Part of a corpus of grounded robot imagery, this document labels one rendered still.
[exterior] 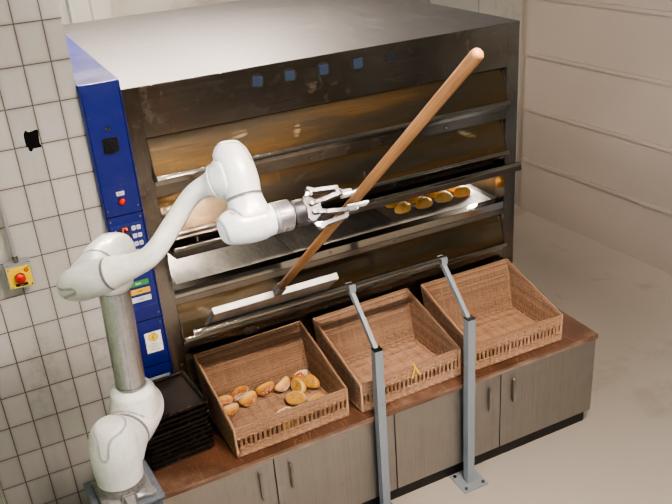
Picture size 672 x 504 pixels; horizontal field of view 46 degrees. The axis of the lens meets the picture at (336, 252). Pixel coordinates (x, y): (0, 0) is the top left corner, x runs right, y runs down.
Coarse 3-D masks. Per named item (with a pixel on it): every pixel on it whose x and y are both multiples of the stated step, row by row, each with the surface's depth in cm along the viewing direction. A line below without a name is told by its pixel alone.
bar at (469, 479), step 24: (432, 264) 368; (336, 288) 350; (456, 288) 367; (264, 312) 337; (360, 312) 350; (384, 384) 351; (384, 408) 356; (384, 432) 362; (384, 456) 367; (384, 480) 373; (456, 480) 403; (480, 480) 402
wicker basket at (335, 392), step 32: (224, 352) 374; (256, 352) 382; (288, 352) 389; (320, 352) 374; (224, 384) 377; (320, 384) 385; (224, 416) 344; (256, 416) 367; (288, 416) 347; (320, 416) 356; (256, 448) 345
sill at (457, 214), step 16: (464, 208) 418; (480, 208) 418; (496, 208) 423; (400, 224) 405; (416, 224) 404; (432, 224) 407; (352, 240) 392; (368, 240) 393; (384, 240) 398; (288, 256) 380; (320, 256) 384; (224, 272) 370; (240, 272) 368; (256, 272) 371; (176, 288) 358; (192, 288) 360; (208, 288) 363
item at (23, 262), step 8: (8, 264) 315; (16, 264) 315; (24, 264) 315; (8, 272) 313; (16, 272) 314; (24, 272) 316; (32, 272) 317; (8, 280) 314; (32, 280) 318; (16, 288) 317
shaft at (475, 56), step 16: (464, 64) 165; (448, 80) 172; (448, 96) 176; (432, 112) 182; (416, 128) 190; (400, 144) 198; (384, 160) 208; (368, 176) 219; (336, 224) 249; (320, 240) 264; (304, 256) 280; (288, 272) 302
